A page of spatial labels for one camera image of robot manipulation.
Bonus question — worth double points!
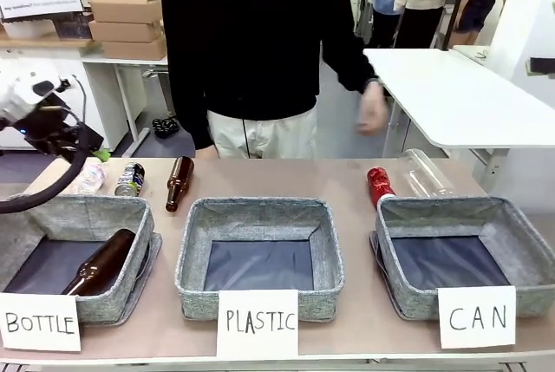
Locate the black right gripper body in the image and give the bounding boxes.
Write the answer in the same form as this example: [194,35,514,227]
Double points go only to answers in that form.
[526,56,555,77]

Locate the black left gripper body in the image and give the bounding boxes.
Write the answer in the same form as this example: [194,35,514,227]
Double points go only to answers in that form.
[23,118,90,160]

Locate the person's left forearm black sleeve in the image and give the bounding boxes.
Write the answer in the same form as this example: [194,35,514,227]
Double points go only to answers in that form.
[321,31,383,95]

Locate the person's right forearm black sleeve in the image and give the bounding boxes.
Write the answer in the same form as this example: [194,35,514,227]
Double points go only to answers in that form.
[184,85,218,160]

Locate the crushed blue silver can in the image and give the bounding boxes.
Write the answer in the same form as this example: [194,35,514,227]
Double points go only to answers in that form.
[114,161,147,198]

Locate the grey fabric basket bottle label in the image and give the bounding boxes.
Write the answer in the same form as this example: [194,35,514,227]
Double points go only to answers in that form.
[0,193,156,325]

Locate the grey fabric basket plastic label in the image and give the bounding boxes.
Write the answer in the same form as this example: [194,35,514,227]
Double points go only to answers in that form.
[174,197,347,322]

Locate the grey fabric basket can label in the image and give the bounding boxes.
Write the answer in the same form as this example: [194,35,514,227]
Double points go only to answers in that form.
[375,195,555,320]

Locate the crushed red can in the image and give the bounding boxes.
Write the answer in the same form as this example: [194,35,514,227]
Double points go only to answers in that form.
[366,166,397,211]

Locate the white paper label CAN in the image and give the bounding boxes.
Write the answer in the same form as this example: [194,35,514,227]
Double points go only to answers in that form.
[436,285,518,349]

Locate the person's left hand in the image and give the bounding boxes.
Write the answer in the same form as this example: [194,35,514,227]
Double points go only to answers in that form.
[355,82,390,137]

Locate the crumpled clear plastic bottle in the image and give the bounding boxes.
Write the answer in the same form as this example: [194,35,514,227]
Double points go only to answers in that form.
[71,160,108,194]

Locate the white desk with legs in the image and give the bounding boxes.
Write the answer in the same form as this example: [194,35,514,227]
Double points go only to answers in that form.
[80,55,171,146]

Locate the black patterned slippers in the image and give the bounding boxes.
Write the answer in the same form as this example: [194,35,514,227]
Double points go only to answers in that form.
[151,115,181,140]

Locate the brown glass bottle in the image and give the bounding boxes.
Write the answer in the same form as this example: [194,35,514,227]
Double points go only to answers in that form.
[61,228,137,297]
[165,156,196,213]

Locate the white folding table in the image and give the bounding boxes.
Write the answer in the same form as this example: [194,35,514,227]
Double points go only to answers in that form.
[362,47,555,186]

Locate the wooden shelf board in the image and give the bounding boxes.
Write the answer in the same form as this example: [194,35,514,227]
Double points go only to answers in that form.
[0,35,104,50]

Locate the flat brown cardboard box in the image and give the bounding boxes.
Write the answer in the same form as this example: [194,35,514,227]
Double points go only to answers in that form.
[101,38,168,62]
[88,20,167,43]

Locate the open brown cardboard box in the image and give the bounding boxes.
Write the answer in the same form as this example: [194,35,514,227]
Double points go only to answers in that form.
[88,0,164,24]

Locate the white paper label BOTTLE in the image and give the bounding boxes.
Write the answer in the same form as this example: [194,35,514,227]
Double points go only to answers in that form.
[0,291,83,353]

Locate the person in black hoodie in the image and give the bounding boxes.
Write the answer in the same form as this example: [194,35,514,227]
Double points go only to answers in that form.
[159,0,390,160]

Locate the white paper label PLASTIC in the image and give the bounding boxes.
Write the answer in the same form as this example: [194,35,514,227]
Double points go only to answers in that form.
[216,289,300,361]

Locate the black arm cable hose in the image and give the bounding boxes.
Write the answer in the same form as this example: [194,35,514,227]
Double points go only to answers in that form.
[0,127,90,216]

